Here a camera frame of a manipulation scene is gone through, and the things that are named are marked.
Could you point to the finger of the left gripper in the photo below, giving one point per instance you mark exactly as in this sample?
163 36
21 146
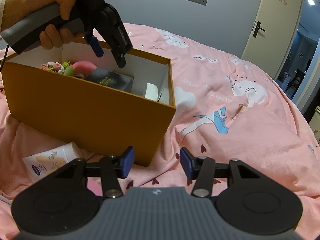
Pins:
93 42
114 33

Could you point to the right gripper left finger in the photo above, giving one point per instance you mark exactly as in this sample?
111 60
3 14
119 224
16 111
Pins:
113 168

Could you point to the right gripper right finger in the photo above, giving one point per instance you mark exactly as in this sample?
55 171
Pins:
200 169

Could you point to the dark grey small box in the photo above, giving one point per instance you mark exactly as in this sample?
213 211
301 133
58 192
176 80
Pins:
111 79

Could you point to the white rectangular case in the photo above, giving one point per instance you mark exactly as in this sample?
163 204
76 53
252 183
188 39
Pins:
151 92

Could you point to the white lotion tube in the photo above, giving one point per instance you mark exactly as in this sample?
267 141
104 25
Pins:
42 164

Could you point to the pink wallet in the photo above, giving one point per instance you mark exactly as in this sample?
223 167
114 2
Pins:
94 184

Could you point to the crochet flower bouquet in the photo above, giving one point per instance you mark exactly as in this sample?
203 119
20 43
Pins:
53 67

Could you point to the person's left hand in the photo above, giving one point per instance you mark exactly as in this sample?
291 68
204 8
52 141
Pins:
16 10

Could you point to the orange cardboard box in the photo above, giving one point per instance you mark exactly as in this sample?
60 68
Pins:
99 119

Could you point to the pink printed bed quilt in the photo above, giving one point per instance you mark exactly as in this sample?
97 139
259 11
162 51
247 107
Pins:
228 108

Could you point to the cream door with handle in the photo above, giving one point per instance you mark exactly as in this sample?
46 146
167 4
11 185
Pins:
272 34

